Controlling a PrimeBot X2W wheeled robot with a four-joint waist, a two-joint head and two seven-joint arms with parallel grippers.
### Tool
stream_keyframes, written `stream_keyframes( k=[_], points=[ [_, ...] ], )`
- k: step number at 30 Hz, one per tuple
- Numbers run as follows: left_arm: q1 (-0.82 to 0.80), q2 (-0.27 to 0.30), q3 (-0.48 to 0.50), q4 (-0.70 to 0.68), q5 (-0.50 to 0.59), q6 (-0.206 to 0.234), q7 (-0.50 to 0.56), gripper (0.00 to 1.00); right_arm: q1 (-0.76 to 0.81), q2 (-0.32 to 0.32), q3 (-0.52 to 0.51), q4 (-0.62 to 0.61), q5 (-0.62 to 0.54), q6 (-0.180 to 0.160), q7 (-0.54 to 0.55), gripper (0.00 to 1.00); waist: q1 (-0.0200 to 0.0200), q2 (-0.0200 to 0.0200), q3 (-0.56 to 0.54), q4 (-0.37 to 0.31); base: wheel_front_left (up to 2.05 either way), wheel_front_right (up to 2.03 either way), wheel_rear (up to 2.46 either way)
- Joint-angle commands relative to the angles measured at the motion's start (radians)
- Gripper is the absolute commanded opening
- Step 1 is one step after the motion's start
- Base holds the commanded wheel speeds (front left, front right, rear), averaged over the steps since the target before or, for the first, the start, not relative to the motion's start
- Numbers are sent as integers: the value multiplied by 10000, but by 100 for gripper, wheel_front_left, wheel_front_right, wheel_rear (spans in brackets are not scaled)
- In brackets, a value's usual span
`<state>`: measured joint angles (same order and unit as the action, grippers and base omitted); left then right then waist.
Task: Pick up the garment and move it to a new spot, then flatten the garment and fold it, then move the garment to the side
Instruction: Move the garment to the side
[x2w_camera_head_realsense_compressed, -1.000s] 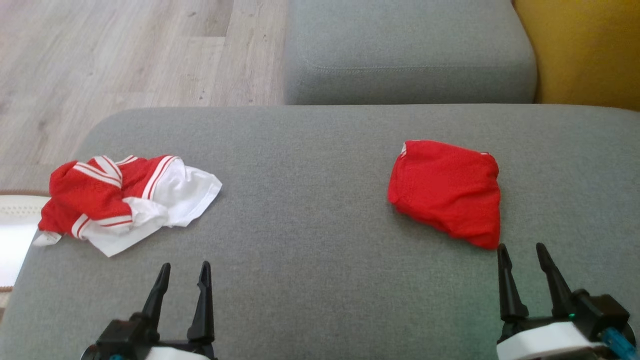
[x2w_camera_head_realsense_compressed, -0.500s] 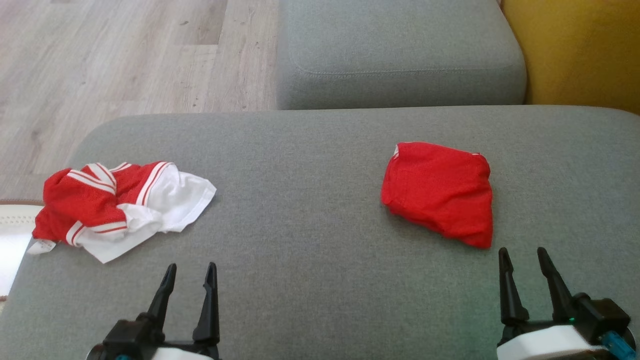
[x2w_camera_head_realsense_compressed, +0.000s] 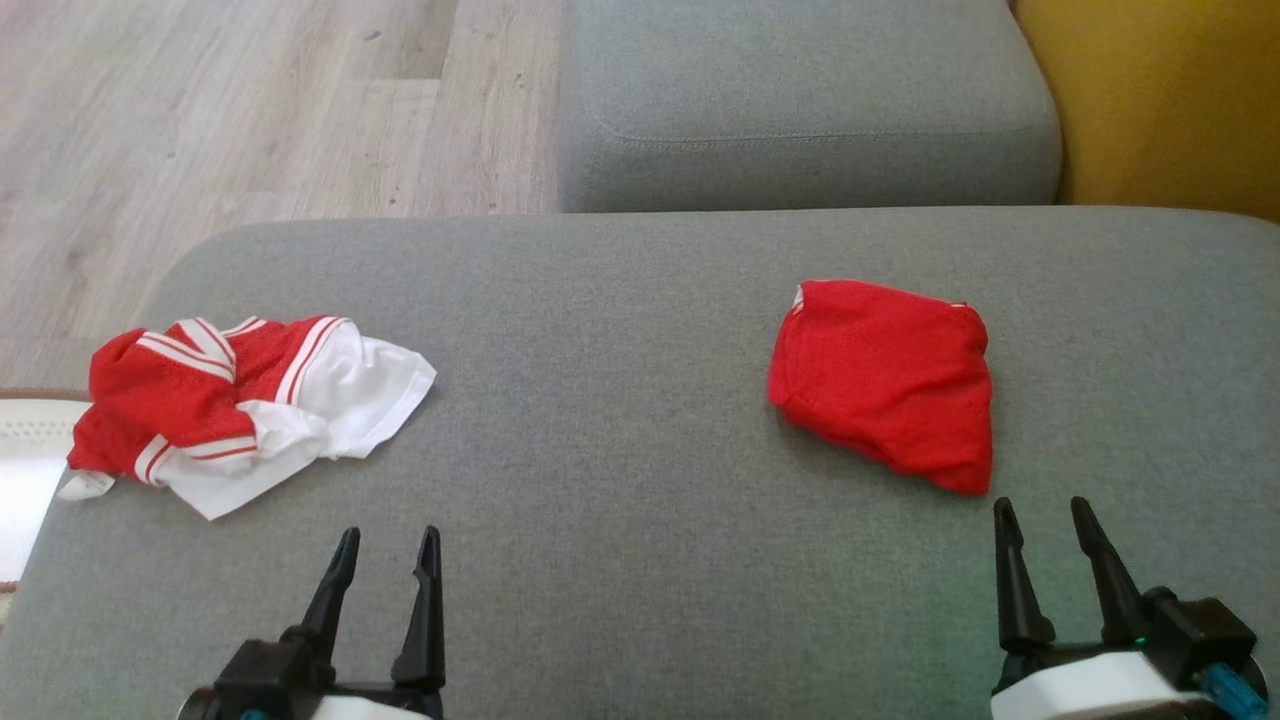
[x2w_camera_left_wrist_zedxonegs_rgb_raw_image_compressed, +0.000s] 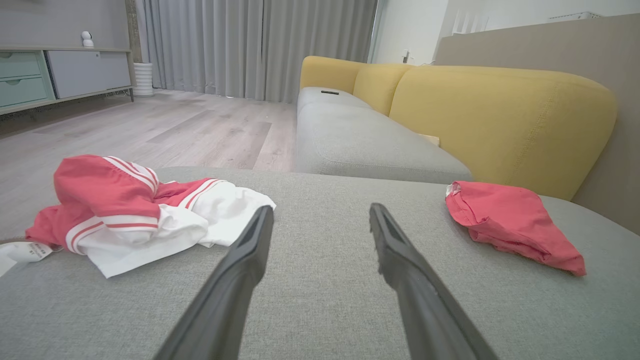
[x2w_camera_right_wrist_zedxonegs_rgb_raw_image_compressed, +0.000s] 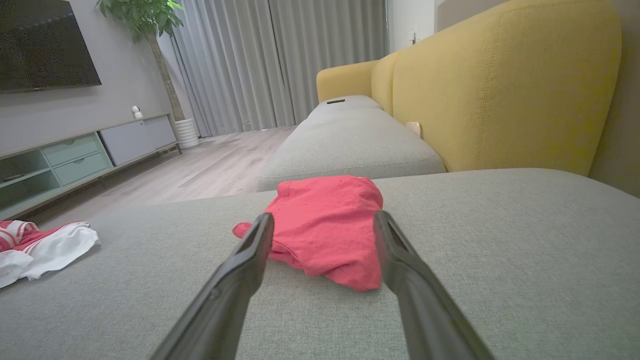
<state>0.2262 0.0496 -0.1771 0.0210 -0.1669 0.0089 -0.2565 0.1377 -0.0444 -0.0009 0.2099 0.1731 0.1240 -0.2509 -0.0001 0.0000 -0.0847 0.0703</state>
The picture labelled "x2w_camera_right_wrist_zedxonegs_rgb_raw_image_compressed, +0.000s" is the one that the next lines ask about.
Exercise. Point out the grey sofa seat cushion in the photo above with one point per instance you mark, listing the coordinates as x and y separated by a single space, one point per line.
350 145
350 105

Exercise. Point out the large grey sofa chaise cushion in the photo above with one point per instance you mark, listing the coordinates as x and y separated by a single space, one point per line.
500 260

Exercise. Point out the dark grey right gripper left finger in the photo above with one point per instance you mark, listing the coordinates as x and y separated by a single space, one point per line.
225 310

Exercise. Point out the grey pleated curtain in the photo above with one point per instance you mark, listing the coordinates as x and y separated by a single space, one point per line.
335 50
230 65

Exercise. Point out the black remote control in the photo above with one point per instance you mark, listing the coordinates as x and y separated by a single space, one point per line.
335 101

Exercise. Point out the white wall switch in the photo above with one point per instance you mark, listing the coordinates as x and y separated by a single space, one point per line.
413 38

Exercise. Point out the black flat television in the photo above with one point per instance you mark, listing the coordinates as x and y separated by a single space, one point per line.
40 45

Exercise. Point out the red jersey with white sleeves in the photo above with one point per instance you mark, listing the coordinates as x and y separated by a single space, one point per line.
50 250

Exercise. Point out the white ribbed plant pot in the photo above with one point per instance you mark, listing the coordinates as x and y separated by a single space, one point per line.
188 134

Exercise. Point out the small beige object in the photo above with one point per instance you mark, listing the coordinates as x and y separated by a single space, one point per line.
414 129

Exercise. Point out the green potted tree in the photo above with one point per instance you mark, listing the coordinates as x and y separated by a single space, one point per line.
145 17

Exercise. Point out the yellow sofa backrest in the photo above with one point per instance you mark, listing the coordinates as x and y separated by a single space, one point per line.
500 90

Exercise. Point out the red garment with white band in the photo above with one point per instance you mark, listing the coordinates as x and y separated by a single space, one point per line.
325 225

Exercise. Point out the small white round camera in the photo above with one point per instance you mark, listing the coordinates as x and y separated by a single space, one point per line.
137 112

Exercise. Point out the low green grey TV cabinet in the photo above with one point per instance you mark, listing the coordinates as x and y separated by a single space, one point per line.
75 160

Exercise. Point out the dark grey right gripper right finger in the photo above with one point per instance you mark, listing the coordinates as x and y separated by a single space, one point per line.
430 330

